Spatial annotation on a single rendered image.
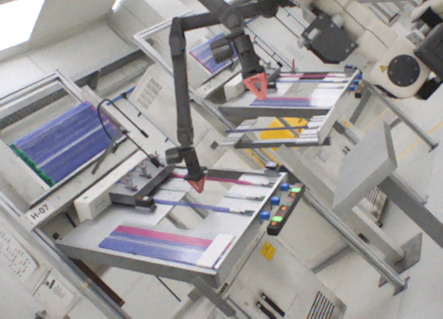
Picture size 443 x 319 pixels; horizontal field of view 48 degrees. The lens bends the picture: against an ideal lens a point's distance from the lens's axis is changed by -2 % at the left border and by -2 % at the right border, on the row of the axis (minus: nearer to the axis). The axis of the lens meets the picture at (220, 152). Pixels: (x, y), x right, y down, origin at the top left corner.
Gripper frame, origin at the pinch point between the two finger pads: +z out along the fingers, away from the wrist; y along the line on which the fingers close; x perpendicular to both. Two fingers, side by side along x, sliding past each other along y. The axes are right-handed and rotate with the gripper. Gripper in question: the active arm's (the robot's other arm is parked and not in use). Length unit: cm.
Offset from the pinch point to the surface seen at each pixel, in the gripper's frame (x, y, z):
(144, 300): -120, -60, 129
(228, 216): 19.7, 14.5, 2.8
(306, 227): 3, -96, 82
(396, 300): 73, -13, 62
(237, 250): 31.0, 32.3, 5.1
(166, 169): -21.6, -9.3, -5.5
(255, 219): 31.4, 15.8, 2.8
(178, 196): -8.7, 4.5, 0.0
